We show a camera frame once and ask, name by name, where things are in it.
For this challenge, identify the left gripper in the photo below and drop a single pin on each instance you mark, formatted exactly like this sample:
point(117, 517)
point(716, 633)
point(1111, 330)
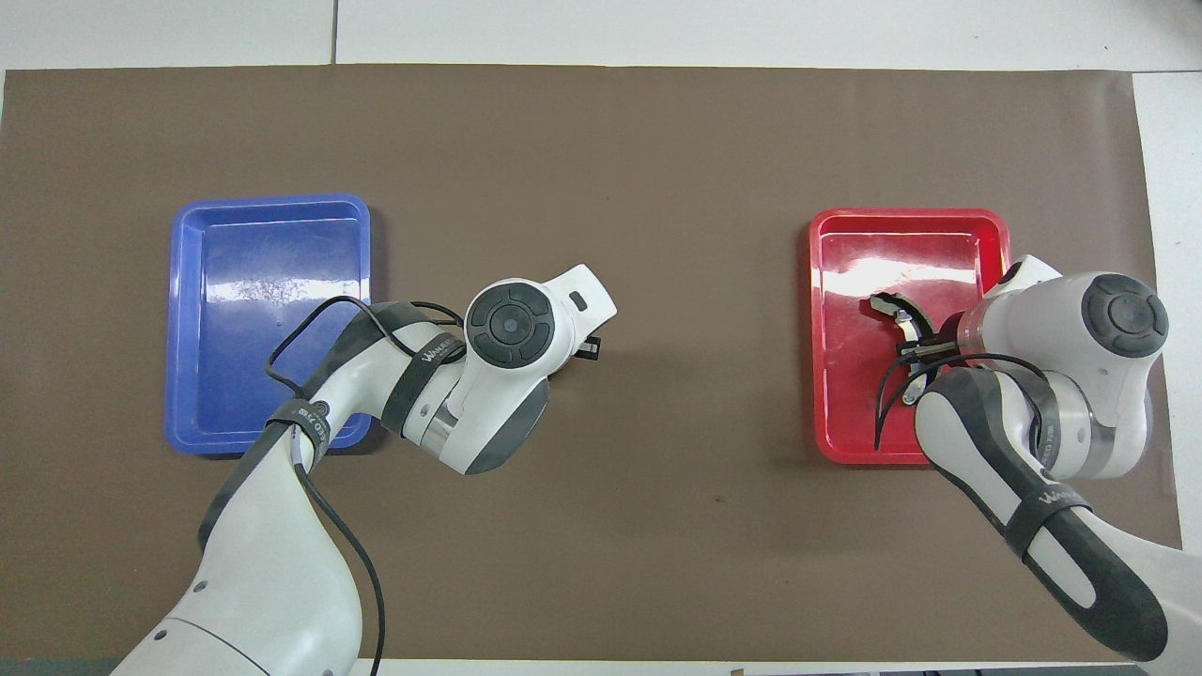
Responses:
point(593, 286)

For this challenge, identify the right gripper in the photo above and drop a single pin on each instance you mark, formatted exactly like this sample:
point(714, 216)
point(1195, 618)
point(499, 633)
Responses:
point(1031, 270)

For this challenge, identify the curved brake shoe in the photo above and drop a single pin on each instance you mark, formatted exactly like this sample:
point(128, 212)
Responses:
point(886, 303)

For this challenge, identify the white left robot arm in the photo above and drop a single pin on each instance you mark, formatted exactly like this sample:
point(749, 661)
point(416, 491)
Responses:
point(272, 582)

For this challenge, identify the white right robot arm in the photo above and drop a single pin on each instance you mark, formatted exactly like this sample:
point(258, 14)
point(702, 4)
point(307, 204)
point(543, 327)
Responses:
point(1117, 319)

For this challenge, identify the red plastic tray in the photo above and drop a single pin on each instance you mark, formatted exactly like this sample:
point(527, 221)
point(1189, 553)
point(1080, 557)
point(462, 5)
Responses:
point(845, 404)

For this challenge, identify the brown table mat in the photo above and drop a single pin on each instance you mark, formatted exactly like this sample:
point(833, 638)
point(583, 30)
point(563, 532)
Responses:
point(657, 141)

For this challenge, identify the blue plastic tray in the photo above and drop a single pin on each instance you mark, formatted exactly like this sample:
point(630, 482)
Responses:
point(225, 263)

